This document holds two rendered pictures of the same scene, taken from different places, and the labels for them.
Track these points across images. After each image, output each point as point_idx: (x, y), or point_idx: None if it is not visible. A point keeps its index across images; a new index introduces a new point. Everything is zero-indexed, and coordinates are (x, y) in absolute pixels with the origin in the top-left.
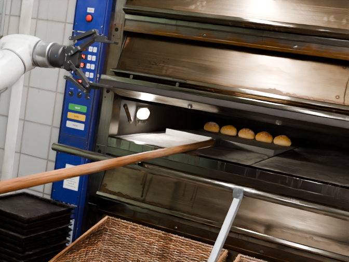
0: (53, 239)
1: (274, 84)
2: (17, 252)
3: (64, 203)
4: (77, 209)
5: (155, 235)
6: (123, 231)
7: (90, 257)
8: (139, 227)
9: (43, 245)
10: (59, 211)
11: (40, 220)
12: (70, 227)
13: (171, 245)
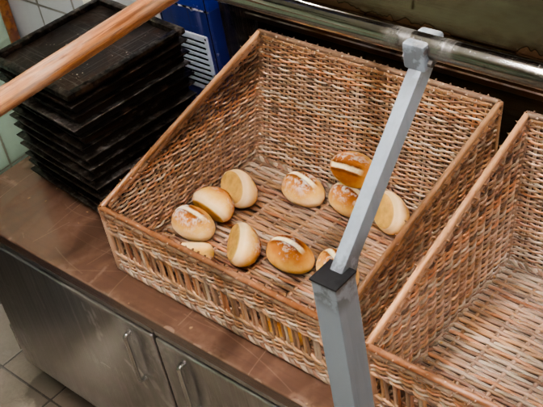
0: (153, 106)
1: None
2: (80, 153)
3: (181, 6)
4: (204, 18)
5: (352, 68)
6: (293, 61)
7: (242, 119)
8: (322, 52)
9: (136, 122)
10: (146, 52)
11: (103, 86)
12: (205, 52)
13: (387, 90)
